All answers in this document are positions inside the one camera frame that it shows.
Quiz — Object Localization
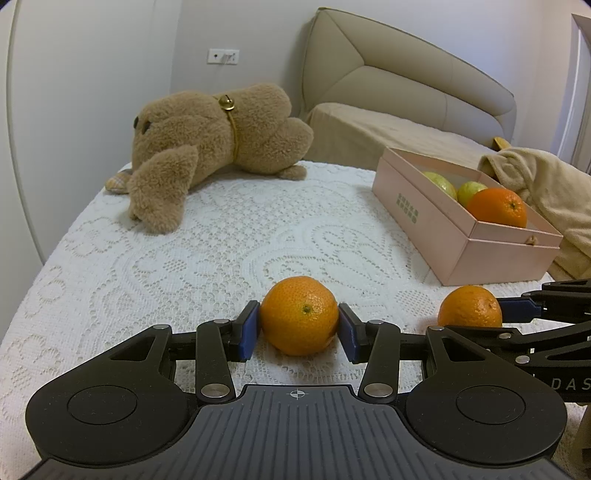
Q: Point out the orange mandarin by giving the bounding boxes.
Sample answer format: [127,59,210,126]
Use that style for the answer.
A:
[438,285,503,328]
[259,276,339,356]

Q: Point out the large orange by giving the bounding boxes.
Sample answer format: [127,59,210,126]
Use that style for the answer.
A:
[467,188,528,228]

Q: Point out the green guava fruit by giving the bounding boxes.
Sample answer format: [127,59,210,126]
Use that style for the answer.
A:
[457,181,487,208]

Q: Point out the pink cardboard box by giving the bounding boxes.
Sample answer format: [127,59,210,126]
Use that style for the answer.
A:
[373,149,562,286]

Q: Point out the beige blanket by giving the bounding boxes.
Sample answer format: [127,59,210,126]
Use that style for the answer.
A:
[478,147,591,280]

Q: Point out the white lace tablecloth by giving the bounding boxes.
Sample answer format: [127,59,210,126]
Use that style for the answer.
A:
[0,158,591,476]

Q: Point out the brown plush bunny toy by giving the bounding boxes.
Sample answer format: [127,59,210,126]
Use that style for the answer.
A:
[105,84,314,234]

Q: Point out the beige upholstered bed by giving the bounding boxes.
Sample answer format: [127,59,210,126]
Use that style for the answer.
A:
[301,7,517,170]

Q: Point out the white wall socket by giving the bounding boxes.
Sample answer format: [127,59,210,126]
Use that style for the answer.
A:
[206,48,239,65]

